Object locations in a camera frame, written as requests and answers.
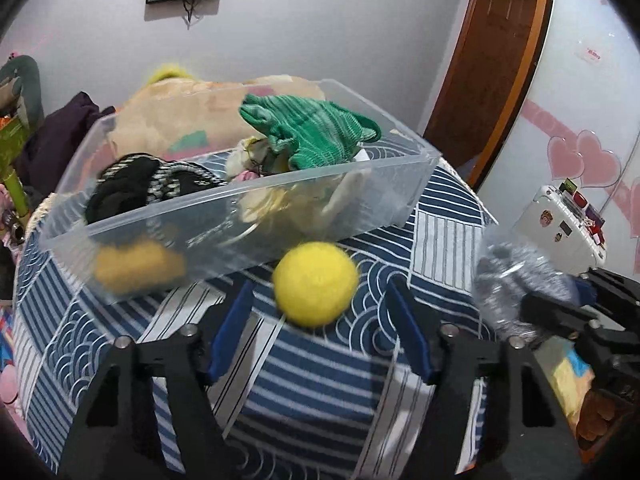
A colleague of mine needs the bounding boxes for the yellow felt ball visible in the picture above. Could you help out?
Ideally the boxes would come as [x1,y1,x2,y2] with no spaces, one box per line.
[271,242,359,328]

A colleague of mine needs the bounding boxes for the bagged grey speckled socks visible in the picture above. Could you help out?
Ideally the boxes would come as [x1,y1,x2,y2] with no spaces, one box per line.
[472,224,578,347]

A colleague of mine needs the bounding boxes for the floral yellow white cloth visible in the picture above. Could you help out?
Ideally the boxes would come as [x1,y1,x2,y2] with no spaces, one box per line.
[224,136,375,240]

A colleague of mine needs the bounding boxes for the green knitted sock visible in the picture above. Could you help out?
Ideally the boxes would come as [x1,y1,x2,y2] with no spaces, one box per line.
[239,94,382,170]

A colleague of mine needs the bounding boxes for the white suitcase with stickers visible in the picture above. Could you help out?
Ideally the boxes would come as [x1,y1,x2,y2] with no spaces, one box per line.
[514,179,606,275]

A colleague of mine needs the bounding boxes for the yellow oval sponge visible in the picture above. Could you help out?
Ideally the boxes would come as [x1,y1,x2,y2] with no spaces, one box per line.
[93,238,188,296]

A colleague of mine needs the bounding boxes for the blue white patterned bedspread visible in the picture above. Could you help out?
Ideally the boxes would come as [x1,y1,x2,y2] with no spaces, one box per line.
[13,162,492,479]

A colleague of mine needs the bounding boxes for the clear plastic storage bin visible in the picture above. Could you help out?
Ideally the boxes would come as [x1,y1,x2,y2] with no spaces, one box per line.
[40,79,440,301]

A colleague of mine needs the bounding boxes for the beige plush blanket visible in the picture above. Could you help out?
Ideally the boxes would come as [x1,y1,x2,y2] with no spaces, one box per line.
[108,75,324,160]

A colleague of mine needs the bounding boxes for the dark purple garment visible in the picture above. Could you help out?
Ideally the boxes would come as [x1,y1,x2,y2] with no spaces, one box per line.
[14,91,116,196]

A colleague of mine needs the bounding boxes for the yellow green fuzzy plush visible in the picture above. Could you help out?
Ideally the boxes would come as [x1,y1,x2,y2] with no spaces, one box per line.
[146,63,194,86]

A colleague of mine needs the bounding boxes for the green cardboard box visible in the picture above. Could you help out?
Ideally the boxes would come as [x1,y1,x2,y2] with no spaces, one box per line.
[0,116,29,218]

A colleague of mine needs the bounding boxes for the green dinosaur plush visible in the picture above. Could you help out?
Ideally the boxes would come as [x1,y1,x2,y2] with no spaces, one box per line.
[0,55,44,132]

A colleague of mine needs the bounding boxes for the wooden door frame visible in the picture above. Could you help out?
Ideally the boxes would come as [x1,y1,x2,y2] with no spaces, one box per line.
[424,0,552,190]

